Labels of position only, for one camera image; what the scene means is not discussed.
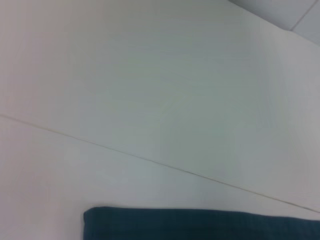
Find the teal blue t-shirt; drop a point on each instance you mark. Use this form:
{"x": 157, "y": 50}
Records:
{"x": 200, "y": 223}

